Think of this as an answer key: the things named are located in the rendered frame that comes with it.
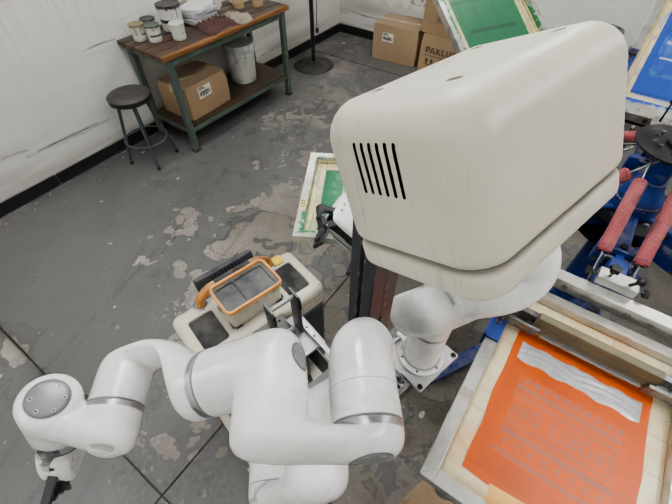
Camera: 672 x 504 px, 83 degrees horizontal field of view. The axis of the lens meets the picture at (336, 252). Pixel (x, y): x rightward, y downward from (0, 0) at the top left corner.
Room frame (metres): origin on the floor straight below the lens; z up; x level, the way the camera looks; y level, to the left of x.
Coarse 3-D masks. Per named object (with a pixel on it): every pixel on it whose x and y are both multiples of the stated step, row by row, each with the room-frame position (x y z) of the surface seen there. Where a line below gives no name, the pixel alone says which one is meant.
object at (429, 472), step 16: (544, 304) 0.76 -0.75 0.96; (560, 304) 0.74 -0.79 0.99; (576, 320) 0.70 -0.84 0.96; (592, 320) 0.68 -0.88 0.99; (608, 320) 0.68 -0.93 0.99; (624, 336) 0.62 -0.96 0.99; (640, 336) 0.62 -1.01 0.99; (480, 352) 0.56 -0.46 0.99; (656, 352) 0.56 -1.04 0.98; (480, 368) 0.51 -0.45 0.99; (464, 384) 0.45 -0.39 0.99; (464, 400) 0.41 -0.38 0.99; (448, 416) 0.36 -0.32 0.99; (448, 432) 0.32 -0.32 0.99; (432, 448) 0.28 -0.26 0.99; (432, 464) 0.24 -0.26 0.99; (432, 480) 0.20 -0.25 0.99; (448, 480) 0.20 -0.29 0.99; (448, 496) 0.17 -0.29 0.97; (464, 496) 0.17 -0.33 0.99
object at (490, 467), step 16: (528, 336) 0.64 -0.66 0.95; (512, 352) 0.58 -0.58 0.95; (560, 352) 0.58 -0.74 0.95; (512, 368) 0.52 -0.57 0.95; (528, 368) 0.52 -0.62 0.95; (496, 384) 0.47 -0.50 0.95; (512, 384) 0.47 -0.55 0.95; (544, 384) 0.47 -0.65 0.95; (560, 384) 0.47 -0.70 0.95; (496, 400) 0.42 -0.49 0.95; (496, 416) 0.37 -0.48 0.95; (480, 432) 0.33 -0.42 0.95; (496, 432) 0.33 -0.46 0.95; (480, 448) 0.29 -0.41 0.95; (464, 464) 0.25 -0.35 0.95; (480, 464) 0.25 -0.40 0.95; (496, 464) 0.25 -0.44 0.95; (512, 464) 0.25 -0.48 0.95; (496, 480) 0.21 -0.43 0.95; (512, 480) 0.21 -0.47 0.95; (528, 480) 0.21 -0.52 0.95; (512, 496) 0.17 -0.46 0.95; (528, 496) 0.17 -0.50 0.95
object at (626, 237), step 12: (636, 156) 1.54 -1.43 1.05; (636, 168) 1.49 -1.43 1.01; (612, 204) 1.23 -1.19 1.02; (624, 228) 1.09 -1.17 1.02; (624, 240) 1.02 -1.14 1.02; (600, 252) 0.98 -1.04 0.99; (612, 252) 0.96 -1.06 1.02; (624, 252) 0.94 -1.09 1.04; (636, 252) 0.93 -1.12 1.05; (600, 264) 0.96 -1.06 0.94
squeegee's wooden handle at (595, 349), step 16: (544, 320) 0.64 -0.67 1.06; (560, 336) 0.60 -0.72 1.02; (576, 336) 0.58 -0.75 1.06; (592, 352) 0.54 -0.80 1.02; (608, 352) 0.53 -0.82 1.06; (624, 368) 0.49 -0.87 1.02; (640, 368) 0.48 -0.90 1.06; (656, 368) 0.47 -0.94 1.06; (640, 384) 0.46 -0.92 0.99; (656, 384) 0.44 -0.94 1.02
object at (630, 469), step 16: (592, 368) 0.52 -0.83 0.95; (608, 384) 0.47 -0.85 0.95; (624, 384) 0.47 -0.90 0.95; (576, 400) 0.42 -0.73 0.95; (592, 400) 0.42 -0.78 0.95; (640, 400) 0.42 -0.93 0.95; (608, 416) 0.37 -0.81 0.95; (624, 416) 0.37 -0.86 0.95; (640, 416) 0.37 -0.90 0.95; (640, 432) 0.33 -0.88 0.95; (624, 448) 0.29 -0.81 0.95; (640, 448) 0.29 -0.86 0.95; (624, 464) 0.25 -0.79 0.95; (640, 464) 0.25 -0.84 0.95; (624, 480) 0.21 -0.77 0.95; (640, 480) 0.21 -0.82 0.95; (544, 496) 0.17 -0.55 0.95; (560, 496) 0.17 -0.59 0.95; (624, 496) 0.17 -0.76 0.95
